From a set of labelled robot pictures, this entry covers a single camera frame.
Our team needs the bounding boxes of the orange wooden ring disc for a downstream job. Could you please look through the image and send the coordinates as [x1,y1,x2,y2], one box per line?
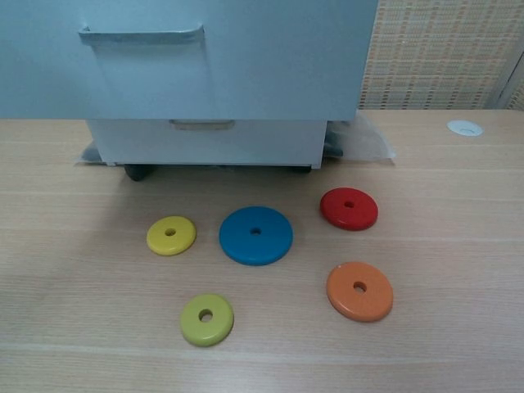
[326,261,395,323]

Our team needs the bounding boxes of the medium silver drawer handle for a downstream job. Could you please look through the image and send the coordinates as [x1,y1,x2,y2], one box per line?
[77,24,205,46]

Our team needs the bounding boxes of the large blue wooden ring disc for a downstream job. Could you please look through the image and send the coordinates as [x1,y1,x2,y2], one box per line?
[218,206,295,266]

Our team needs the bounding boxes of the white lowest cabinet drawer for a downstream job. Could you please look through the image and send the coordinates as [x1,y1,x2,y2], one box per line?
[84,118,329,163]

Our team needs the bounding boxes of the black caster wheel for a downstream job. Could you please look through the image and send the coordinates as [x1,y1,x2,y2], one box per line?
[124,163,155,182]

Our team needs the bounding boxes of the lime green wooden ring disc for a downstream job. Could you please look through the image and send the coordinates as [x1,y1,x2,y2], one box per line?
[180,293,235,347]

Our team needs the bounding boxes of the clear plastic bag, black parts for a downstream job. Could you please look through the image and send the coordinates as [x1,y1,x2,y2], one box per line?
[325,114,397,165]

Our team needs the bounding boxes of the short silver drawer handle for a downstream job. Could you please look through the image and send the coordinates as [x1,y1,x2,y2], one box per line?
[169,119,237,133]

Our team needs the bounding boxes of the yellow wooden ring disc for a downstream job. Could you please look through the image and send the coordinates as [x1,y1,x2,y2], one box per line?
[146,215,197,257]

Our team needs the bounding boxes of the grey round cable grommet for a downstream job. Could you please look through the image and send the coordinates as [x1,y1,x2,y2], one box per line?
[446,120,485,138]

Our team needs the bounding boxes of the red wooden ring disc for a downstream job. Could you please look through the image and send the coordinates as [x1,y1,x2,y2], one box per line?
[319,187,379,232]

